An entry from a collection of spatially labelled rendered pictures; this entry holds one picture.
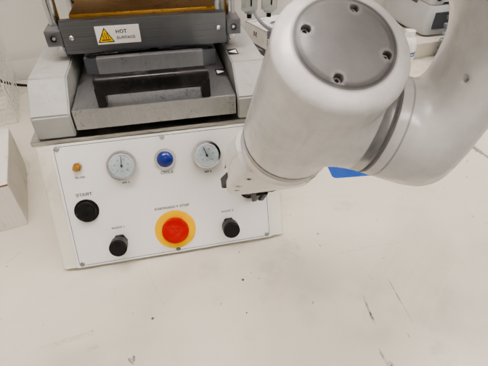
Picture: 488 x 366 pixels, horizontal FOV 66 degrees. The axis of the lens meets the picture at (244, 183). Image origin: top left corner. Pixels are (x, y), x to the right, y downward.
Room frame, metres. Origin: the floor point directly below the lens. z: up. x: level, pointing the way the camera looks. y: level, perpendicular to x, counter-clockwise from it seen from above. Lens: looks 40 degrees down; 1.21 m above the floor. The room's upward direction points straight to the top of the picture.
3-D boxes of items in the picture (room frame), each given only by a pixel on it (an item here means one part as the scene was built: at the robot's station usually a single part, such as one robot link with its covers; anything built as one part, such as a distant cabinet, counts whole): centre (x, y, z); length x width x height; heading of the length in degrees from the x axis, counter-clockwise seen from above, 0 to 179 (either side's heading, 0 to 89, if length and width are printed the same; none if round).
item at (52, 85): (0.55, 0.28, 0.96); 0.25 x 0.05 x 0.07; 12
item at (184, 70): (0.47, 0.12, 0.99); 0.15 x 0.02 x 0.04; 102
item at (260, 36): (1.17, -0.13, 0.83); 0.23 x 0.12 x 0.07; 121
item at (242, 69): (0.61, 0.01, 0.96); 0.26 x 0.05 x 0.07; 12
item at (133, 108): (0.61, 0.15, 0.97); 0.30 x 0.22 x 0.08; 12
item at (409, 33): (0.99, -0.43, 0.82); 0.05 x 0.05 x 0.14
